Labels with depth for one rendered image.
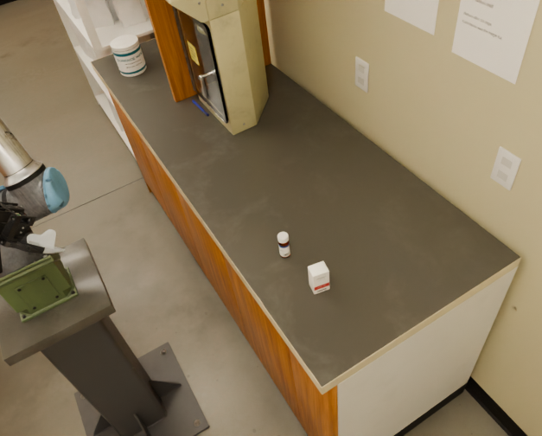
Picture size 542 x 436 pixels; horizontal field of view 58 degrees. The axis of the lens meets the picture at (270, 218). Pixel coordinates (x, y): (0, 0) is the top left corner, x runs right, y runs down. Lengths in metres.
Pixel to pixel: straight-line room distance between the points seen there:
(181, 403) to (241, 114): 1.29
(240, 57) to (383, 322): 1.04
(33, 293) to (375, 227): 1.04
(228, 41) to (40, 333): 1.11
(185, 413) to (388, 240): 1.26
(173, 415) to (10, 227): 1.37
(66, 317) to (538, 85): 1.40
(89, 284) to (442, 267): 1.06
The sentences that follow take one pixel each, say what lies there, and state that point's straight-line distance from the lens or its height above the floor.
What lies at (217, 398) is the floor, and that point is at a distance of 2.34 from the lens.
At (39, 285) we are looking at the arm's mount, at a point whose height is 1.05.
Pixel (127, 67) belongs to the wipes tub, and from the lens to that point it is 2.49.
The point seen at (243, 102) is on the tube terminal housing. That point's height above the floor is 1.07.
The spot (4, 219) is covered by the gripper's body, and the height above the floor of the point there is 1.40.
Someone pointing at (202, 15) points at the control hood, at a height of 1.44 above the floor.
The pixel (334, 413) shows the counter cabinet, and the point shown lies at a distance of 1.49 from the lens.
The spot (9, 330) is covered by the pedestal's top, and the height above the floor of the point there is 0.94.
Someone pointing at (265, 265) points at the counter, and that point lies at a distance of 1.49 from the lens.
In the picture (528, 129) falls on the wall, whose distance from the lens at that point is 1.40.
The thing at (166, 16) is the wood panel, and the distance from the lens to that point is 2.08.
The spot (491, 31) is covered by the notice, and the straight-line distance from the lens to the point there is 1.38.
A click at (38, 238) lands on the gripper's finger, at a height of 1.32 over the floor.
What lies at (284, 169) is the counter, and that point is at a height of 0.94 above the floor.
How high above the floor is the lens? 2.12
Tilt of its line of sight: 47 degrees down
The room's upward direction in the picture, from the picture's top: 9 degrees counter-clockwise
